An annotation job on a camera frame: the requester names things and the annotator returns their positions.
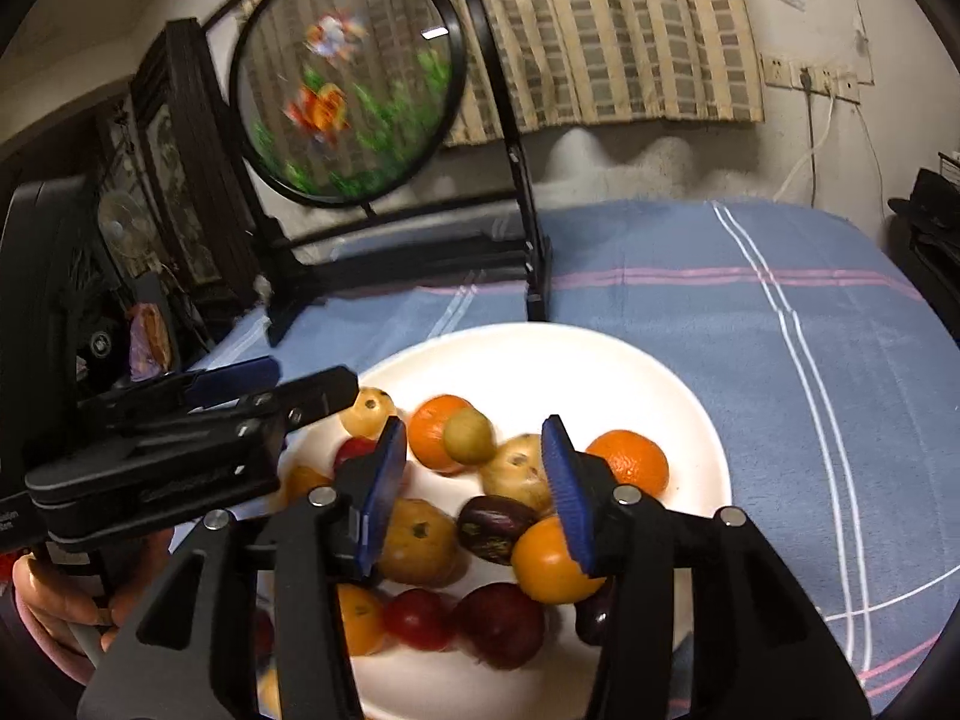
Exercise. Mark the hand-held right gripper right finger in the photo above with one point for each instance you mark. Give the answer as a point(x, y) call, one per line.
point(566, 495)

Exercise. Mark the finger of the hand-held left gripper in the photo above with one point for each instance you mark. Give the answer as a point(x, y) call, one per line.
point(232, 379)
point(315, 390)

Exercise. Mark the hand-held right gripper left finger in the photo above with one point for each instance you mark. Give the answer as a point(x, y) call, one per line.
point(382, 495)

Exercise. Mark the pale spotted fruit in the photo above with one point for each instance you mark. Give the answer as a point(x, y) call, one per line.
point(367, 411)

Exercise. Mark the pale yellow round fruit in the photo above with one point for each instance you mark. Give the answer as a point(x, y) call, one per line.
point(420, 544)

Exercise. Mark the smooth orange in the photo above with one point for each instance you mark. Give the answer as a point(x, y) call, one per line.
point(547, 562)

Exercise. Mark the large dark water chestnut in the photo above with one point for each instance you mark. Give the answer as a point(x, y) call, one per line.
point(495, 529)

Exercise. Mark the small orange mandarin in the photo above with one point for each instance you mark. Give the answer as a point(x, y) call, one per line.
point(304, 484)

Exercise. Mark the large orange mandarin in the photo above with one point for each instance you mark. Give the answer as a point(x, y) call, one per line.
point(435, 427)

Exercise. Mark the yellow-green longan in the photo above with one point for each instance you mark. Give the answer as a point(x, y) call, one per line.
point(469, 436)

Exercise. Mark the yellow orange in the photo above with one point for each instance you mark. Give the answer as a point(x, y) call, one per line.
point(360, 619)

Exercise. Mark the white oval plate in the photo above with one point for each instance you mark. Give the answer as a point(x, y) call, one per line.
point(540, 367)

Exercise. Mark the pale orange fruit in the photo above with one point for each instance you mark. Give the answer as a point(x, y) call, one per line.
point(268, 690)

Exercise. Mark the person's left hand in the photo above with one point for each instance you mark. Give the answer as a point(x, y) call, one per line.
point(52, 600)

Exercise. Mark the yellow-brown potato-like fruit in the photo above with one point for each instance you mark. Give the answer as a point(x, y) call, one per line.
point(517, 472)

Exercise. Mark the colourful plastic bag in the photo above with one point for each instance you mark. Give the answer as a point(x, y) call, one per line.
point(150, 341)

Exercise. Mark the red round fruit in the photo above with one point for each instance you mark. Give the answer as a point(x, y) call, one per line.
point(418, 619)

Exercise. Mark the red apple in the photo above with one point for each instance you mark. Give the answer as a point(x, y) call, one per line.
point(501, 626)

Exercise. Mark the white electric fan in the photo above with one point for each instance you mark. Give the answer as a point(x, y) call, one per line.
point(124, 225)

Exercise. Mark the blue striped bedsheet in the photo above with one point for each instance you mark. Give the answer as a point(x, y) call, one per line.
point(750, 390)

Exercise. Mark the dark framed picture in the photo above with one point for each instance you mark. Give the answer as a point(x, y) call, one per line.
point(172, 165)

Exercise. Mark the round fish painting on stand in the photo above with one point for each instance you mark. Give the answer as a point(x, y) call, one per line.
point(345, 90)

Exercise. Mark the checked beige curtain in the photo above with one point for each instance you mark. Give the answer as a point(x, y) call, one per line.
point(600, 30)

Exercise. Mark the single wall socket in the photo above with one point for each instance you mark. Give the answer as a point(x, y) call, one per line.
point(776, 71)

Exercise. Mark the wide wall socket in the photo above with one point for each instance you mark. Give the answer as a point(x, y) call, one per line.
point(832, 82)

